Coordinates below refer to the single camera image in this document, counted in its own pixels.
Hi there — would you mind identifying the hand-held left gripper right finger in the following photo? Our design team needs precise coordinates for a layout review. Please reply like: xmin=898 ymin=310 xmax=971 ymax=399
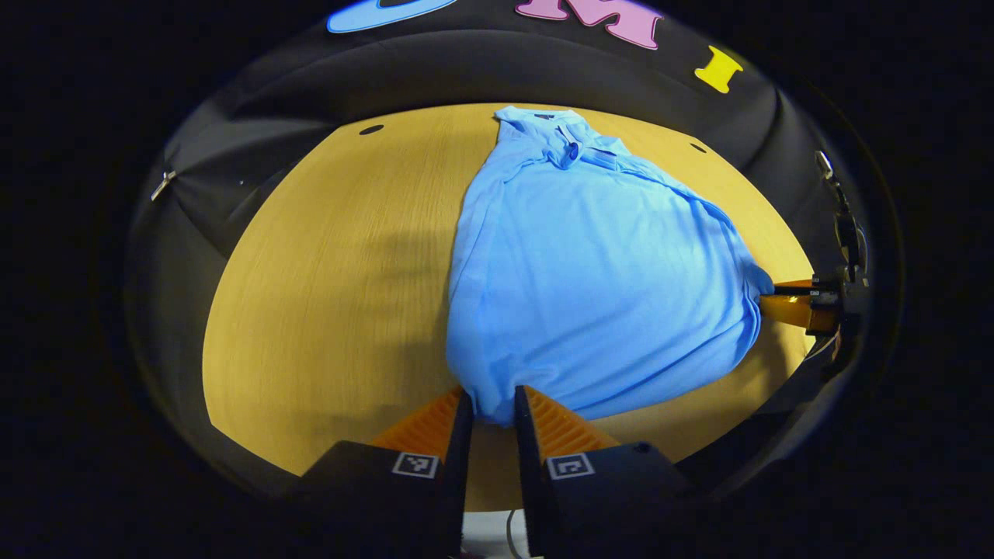
xmin=514 ymin=384 xmax=692 ymax=559

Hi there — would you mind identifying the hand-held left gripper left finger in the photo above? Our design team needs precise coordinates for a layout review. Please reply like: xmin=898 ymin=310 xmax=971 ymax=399
xmin=289 ymin=387 xmax=474 ymax=559

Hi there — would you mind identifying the light blue T-shirt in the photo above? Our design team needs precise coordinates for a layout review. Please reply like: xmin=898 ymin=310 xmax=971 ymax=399
xmin=445 ymin=106 xmax=773 ymax=428

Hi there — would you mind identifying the black backdrop cloth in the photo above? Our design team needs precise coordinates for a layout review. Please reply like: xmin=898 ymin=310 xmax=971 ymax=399
xmin=124 ymin=0 xmax=874 ymax=436

